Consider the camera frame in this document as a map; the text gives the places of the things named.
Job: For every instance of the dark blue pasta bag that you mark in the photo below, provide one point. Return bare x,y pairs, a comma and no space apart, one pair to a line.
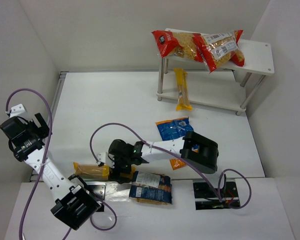
151,188

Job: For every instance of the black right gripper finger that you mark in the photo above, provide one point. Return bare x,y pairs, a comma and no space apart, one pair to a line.
115,175
127,177

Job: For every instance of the small yellow spaghetti bag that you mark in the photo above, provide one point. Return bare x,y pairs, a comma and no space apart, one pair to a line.
183,102

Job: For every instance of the red pasta bag left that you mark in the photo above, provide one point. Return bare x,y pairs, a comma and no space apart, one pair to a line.
180,44

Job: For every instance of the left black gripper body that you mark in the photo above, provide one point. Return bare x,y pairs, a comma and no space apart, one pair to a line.
41,124

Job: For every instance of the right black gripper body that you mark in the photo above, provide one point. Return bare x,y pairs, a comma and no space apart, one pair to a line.
120,173

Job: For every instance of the white two-tier shelf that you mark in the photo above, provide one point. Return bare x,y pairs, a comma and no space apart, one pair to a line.
229,87

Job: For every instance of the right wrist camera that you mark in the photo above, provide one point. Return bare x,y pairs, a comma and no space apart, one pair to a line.
104,158

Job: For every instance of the blue orange pasta bag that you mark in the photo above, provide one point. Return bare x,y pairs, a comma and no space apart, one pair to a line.
174,128

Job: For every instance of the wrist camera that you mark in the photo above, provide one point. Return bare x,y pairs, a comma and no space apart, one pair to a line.
104,158
19,111

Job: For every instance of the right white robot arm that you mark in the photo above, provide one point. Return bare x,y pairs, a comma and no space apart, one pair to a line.
194,150

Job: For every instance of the red pasta bag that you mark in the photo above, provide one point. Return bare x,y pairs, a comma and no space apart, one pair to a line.
219,48
180,44

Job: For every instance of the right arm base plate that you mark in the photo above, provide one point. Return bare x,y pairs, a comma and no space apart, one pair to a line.
206,199

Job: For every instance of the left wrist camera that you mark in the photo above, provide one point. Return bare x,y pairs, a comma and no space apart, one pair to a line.
19,111

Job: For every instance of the red pasta bag right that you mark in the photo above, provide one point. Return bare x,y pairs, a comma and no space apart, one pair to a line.
219,48

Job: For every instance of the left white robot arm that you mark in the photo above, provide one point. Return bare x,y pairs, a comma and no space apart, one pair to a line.
74,201

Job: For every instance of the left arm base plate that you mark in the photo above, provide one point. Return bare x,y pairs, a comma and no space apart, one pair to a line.
99,188

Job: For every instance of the large yellow spaghetti bag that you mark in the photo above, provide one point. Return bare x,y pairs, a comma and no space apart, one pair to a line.
93,172

